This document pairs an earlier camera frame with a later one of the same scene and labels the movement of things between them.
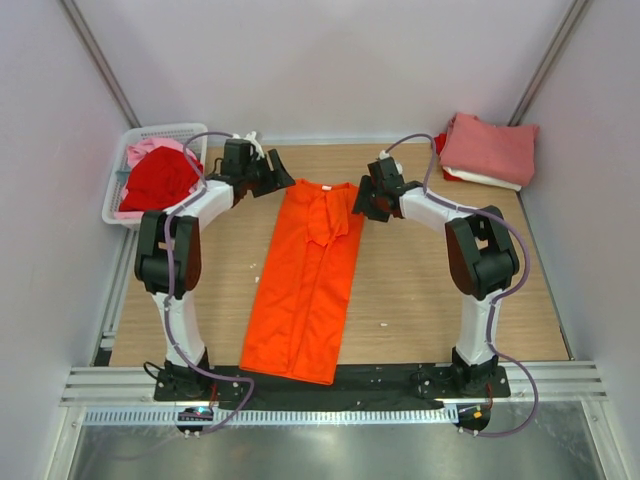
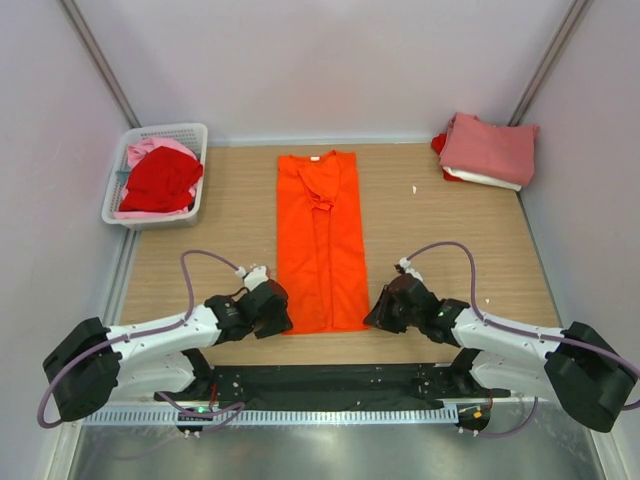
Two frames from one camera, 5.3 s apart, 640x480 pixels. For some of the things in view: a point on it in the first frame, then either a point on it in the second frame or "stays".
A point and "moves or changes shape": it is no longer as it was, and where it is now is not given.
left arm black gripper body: x=258 y=175 → x=276 y=323
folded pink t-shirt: x=495 y=152 stays
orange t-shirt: x=298 y=318 moves or changes shape
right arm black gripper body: x=375 y=210 → x=392 y=316
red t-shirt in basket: x=158 y=180 stays
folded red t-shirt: x=439 y=142 stays
